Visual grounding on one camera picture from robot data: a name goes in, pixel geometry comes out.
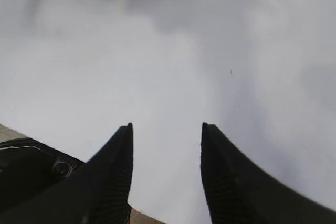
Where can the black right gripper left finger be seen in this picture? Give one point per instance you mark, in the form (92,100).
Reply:
(97,192)

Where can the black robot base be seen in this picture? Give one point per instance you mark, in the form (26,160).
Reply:
(29,167)

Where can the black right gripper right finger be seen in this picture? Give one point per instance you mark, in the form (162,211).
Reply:
(239,191)

